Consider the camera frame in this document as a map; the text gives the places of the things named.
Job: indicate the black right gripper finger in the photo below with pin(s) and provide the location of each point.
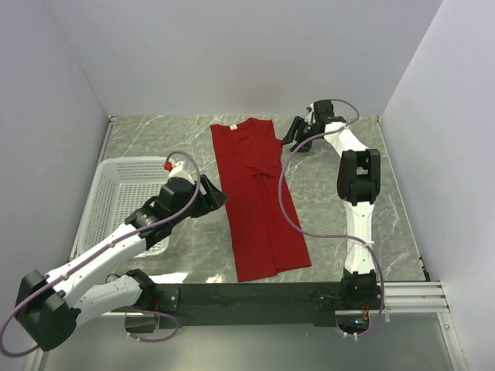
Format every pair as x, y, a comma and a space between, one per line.
300, 146
295, 132

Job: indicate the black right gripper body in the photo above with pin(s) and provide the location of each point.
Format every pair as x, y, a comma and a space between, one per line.
305, 131

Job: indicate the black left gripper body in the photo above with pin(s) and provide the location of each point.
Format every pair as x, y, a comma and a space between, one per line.
206, 202

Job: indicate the red t shirt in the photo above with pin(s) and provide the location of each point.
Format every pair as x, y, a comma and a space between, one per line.
261, 214

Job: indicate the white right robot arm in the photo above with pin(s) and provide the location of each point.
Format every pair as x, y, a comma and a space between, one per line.
358, 185

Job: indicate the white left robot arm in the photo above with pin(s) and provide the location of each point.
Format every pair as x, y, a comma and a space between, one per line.
51, 306

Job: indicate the white plastic basket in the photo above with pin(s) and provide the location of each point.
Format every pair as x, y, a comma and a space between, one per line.
120, 186

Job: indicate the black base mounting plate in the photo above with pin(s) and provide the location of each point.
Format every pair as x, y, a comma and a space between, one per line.
251, 304

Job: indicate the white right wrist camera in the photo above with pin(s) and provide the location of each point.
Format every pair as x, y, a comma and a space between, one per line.
310, 113

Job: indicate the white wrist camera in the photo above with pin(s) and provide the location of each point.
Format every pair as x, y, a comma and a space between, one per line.
180, 169
310, 113

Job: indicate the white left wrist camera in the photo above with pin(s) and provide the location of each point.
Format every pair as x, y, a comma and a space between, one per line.
180, 169

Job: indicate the aluminium frame rail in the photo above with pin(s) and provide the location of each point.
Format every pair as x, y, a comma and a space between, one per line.
413, 331

